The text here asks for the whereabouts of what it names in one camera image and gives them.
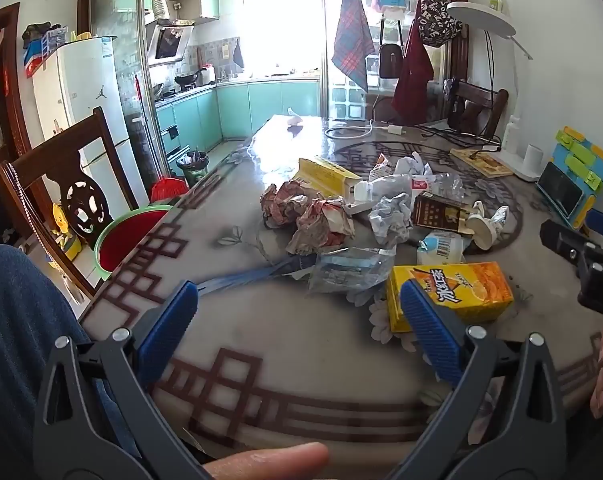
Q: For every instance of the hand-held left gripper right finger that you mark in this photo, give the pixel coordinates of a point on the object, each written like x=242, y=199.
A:
x=431, y=332

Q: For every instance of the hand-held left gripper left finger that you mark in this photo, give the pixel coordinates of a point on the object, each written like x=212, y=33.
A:
x=171, y=325

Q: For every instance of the yellow drink carton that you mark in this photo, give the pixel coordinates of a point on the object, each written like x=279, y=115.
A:
x=456, y=290

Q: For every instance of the red bin with green rim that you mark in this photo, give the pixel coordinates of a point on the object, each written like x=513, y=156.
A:
x=126, y=240

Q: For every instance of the red printed paper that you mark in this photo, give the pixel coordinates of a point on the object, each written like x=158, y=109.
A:
x=286, y=202
x=321, y=225

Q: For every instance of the yellow snack bag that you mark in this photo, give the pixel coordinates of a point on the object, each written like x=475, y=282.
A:
x=326, y=175

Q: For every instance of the black shoulder bag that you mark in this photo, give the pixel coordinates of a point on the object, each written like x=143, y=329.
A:
x=390, y=60

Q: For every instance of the blue and green phone stand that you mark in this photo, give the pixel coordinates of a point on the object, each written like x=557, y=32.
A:
x=584, y=155

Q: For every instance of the white paper cup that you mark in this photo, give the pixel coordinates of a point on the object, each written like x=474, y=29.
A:
x=484, y=232

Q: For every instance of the blue plastic wrapper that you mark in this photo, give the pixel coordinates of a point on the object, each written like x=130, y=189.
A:
x=251, y=277

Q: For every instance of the clear plastic bag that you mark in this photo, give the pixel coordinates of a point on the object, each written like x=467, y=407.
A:
x=346, y=272

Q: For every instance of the wooden power strip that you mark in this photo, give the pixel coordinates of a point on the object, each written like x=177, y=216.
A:
x=481, y=161

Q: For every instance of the white bottle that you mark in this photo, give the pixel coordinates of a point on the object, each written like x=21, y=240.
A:
x=512, y=135

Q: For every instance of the brown drink carton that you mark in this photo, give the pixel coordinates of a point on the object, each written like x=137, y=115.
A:
x=439, y=212

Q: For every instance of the crumpled white paper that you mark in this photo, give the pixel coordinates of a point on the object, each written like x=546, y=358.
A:
x=411, y=165
x=391, y=215

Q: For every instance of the crushed clear plastic bottle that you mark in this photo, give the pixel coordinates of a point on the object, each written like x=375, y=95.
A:
x=446, y=184

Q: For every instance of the red broom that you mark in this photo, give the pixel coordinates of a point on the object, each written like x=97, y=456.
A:
x=169, y=189

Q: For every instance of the yellow toy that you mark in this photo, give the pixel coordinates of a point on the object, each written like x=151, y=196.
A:
x=63, y=230

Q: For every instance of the small white box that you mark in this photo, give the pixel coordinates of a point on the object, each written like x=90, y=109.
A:
x=361, y=195

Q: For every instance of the person's leg in blue jeans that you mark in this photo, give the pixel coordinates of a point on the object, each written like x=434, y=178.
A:
x=16, y=330

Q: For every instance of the green kitchen waste bin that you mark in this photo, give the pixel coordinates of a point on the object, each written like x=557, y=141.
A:
x=194, y=166

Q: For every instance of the dark wooden chair with cushion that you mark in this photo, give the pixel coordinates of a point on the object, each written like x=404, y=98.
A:
x=476, y=105

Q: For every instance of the carved dark wooden chair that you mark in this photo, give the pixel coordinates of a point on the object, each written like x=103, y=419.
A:
x=66, y=180

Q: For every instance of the dark red cloth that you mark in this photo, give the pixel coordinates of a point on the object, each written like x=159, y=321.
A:
x=414, y=80

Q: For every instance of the teal lower kitchen cabinets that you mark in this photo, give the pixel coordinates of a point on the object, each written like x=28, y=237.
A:
x=261, y=105

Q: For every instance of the white tissue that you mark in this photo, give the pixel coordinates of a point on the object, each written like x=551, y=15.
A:
x=295, y=120

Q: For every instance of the white fridge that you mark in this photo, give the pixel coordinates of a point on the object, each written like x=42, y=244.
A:
x=76, y=105

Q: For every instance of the white desk lamp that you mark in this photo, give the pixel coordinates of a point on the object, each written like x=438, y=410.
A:
x=481, y=17

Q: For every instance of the black wok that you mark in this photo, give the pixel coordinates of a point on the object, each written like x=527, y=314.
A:
x=187, y=80

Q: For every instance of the black patterned cloth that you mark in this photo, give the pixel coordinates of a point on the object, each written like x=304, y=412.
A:
x=436, y=20

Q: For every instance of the steel range hood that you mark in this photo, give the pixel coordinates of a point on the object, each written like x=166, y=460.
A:
x=171, y=40

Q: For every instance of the plaid towel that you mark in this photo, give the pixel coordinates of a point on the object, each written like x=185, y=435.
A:
x=351, y=40

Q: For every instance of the boxes on fridge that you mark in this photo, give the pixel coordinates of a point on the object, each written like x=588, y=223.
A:
x=43, y=42

